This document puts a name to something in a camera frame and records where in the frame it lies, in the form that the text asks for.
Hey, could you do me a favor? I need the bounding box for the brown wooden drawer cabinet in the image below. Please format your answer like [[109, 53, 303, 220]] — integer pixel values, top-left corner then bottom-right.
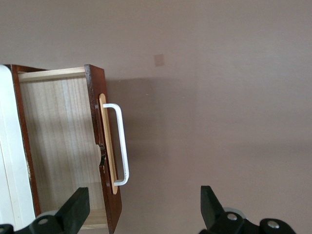
[[4, 63, 41, 217]]

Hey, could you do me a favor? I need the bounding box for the brown wooden drawer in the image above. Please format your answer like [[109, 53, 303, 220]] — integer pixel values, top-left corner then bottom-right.
[[17, 64, 123, 234]]

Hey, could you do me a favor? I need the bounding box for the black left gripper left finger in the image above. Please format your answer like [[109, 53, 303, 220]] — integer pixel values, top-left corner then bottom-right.
[[0, 187, 91, 234]]

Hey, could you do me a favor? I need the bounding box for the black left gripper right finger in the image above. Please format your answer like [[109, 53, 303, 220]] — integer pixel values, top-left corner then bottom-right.
[[198, 185, 297, 234]]

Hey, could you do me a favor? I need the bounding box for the black round drawer knob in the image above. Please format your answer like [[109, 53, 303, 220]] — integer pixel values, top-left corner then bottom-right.
[[97, 143, 107, 167]]

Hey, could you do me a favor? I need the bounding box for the white drawer handle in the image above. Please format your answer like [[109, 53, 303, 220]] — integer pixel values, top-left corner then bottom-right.
[[102, 103, 130, 187]]

